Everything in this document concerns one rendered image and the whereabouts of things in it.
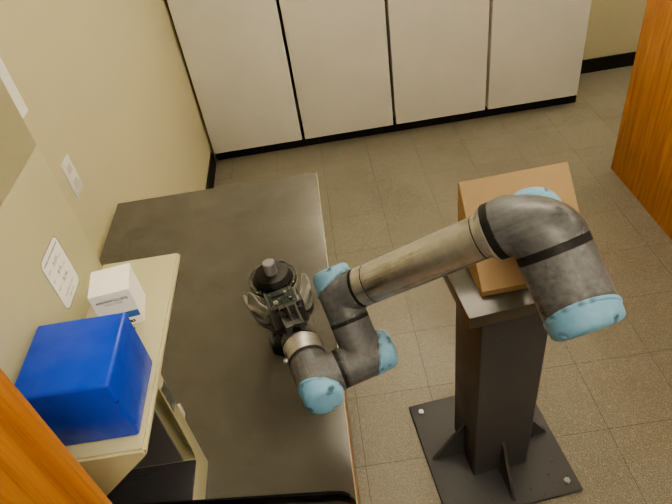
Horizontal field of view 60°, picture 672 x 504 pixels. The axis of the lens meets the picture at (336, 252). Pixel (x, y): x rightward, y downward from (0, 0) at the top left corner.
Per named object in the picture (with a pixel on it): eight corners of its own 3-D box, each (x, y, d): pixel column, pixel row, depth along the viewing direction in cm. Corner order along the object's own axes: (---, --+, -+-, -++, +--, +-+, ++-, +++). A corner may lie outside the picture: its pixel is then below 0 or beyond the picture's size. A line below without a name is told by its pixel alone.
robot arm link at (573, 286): (564, 229, 134) (596, 229, 82) (591, 289, 133) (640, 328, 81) (514, 249, 137) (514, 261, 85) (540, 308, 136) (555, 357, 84)
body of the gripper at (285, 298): (296, 280, 120) (314, 319, 112) (303, 308, 126) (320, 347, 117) (261, 292, 119) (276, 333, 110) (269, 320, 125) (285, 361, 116)
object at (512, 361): (522, 380, 236) (546, 204, 177) (582, 491, 200) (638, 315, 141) (408, 408, 233) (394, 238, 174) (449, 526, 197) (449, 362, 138)
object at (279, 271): (254, 301, 127) (247, 280, 123) (254, 273, 134) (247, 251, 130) (295, 294, 127) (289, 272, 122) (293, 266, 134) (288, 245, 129)
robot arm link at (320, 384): (353, 405, 106) (310, 424, 105) (333, 362, 114) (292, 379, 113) (345, 380, 101) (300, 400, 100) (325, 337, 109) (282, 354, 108)
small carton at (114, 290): (106, 331, 74) (87, 299, 70) (108, 304, 78) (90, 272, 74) (145, 321, 74) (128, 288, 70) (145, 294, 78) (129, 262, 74)
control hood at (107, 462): (76, 512, 67) (35, 469, 60) (127, 309, 91) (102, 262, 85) (174, 497, 67) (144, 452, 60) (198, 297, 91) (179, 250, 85)
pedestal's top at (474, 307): (533, 225, 170) (534, 214, 168) (590, 300, 146) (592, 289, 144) (428, 249, 168) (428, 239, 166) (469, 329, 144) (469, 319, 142)
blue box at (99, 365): (48, 450, 62) (5, 401, 56) (71, 374, 69) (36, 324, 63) (140, 435, 62) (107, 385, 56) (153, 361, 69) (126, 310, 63)
